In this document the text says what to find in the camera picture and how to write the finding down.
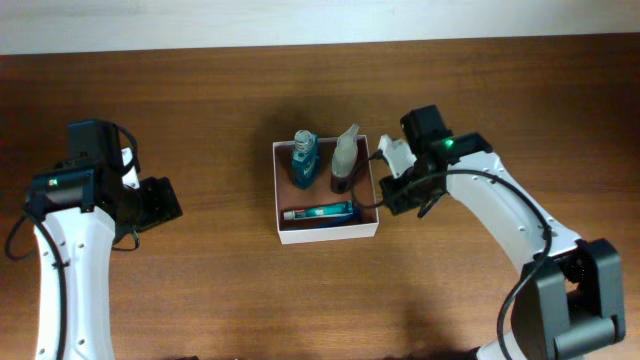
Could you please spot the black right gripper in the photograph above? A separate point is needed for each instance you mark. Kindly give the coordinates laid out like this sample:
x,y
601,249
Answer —
x,y
400,202

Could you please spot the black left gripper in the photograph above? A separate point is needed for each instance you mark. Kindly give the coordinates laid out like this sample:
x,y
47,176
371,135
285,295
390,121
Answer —
x,y
164,201

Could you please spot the teal toothpaste tube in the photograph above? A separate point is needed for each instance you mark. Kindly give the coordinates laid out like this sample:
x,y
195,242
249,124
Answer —
x,y
325,211

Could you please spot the purple spray bottle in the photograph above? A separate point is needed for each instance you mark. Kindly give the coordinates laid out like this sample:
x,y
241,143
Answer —
x,y
344,159

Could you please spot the teal mouthwash bottle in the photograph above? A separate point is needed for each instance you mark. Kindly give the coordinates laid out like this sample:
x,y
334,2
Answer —
x,y
305,158

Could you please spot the blue disposable razor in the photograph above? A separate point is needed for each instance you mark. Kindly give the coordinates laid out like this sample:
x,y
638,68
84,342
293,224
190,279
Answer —
x,y
338,221

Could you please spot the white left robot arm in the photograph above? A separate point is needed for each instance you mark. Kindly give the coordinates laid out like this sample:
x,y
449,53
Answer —
x,y
79,217

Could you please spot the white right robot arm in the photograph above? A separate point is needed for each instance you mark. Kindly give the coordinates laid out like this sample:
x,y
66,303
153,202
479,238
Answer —
x,y
569,298

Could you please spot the white cardboard box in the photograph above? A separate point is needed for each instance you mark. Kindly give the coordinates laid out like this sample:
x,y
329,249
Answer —
x,y
289,197

